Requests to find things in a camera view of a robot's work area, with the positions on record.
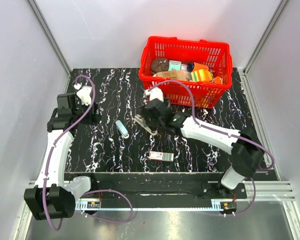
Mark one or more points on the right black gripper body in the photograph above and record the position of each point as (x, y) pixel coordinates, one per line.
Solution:
(144, 112)

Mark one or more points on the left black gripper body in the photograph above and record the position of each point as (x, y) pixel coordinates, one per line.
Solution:
(89, 118)

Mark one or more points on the small light blue stapler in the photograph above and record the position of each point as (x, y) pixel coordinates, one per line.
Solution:
(122, 129)

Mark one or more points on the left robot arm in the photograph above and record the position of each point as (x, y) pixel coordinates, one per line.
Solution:
(51, 198)

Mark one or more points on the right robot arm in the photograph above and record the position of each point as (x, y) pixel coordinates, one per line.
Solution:
(243, 145)

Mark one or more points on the staples box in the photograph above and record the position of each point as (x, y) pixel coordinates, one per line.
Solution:
(161, 156)

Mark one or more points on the cardboard box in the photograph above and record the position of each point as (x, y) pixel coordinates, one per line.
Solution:
(173, 75)

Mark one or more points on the brown round sponge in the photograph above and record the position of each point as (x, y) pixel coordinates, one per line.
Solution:
(159, 65)

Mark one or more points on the teal label box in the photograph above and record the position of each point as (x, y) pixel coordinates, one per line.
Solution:
(174, 65)

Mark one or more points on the orange bottle blue cap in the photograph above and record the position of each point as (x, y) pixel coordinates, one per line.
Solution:
(194, 66)

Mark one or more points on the yellow green striped box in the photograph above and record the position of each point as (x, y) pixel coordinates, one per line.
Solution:
(201, 75)

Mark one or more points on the red plastic basket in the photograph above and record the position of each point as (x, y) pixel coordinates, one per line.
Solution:
(216, 55)

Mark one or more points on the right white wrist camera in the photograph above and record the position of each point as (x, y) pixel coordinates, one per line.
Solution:
(155, 93)

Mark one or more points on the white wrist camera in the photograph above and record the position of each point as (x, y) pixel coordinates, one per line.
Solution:
(84, 93)
(155, 93)

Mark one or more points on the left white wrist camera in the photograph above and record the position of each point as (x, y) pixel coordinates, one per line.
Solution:
(84, 93)

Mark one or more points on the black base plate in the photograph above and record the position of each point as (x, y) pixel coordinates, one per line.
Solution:
(158, 190)

